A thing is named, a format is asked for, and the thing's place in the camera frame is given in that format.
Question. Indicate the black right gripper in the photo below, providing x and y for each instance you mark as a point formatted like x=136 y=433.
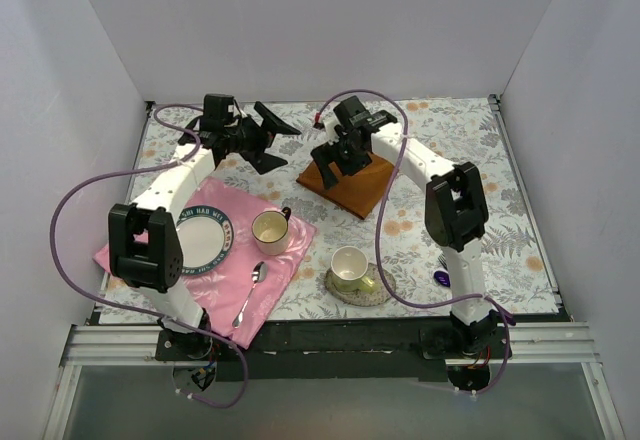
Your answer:
x=338 y=151

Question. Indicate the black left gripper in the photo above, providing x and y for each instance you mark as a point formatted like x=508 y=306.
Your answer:
x=260 y=136

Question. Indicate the orange-brown cloth napkin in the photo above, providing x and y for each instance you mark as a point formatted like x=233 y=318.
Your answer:
x=357 y=194

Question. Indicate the purple fork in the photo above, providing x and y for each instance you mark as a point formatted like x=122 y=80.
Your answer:
x=442 y=261

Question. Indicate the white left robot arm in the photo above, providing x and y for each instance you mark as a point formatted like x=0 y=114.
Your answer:
x=144 y=247

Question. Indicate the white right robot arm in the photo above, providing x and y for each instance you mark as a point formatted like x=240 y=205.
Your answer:
x=455 y=208

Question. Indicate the pink floral placemat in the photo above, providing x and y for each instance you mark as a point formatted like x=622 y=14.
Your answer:
x=222 y=291

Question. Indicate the white plate green rim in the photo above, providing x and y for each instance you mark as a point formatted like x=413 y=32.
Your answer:
x=206 y=236

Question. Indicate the pale green teacup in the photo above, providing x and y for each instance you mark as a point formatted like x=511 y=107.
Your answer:
x=349 y=270

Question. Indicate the floral patterned tablecloth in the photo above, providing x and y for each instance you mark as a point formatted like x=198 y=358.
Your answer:
x=394 y=234

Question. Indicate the silver spoon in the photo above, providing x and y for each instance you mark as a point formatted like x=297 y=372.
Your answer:
x=258 y=275

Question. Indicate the woven round saucer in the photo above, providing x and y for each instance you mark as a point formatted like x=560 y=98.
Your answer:
x=358 y=298

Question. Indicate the purple spoon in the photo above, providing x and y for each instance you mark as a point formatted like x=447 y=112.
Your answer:
x=442 y=278

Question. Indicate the cream mug black handle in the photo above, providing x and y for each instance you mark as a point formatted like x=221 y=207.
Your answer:
x=270 y=230

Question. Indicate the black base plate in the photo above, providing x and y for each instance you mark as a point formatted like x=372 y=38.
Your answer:
x=415 y=347

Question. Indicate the aluminium frame rail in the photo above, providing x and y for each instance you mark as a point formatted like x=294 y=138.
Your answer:
x=367 y=379

